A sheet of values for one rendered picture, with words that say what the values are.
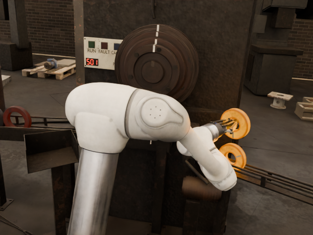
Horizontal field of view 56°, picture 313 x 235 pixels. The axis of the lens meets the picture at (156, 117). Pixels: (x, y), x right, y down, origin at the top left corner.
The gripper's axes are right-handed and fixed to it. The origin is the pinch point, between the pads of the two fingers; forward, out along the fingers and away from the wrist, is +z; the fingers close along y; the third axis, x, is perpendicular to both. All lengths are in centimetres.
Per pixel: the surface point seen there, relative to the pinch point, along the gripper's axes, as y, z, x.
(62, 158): -71, -59, -29
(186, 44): -32.4, -2.3, 33.9
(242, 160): 6.9, 0.2, -19.9
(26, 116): -114, -59, -16
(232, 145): 0.2, 0.6, -14.3
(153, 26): -47, -12, 42
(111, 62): -77, -18, 19
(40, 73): -488, 119, -88
